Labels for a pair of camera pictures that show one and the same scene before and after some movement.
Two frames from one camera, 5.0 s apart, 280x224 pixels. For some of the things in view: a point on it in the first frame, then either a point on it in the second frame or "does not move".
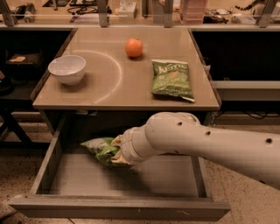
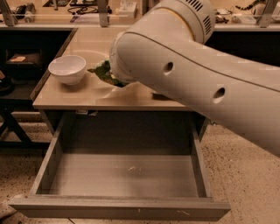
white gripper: [127, 145] -> [114, 59]
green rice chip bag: [103, 150] -> [103, 70]
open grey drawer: [74, 185] does not move
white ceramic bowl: [69, 69] does not move
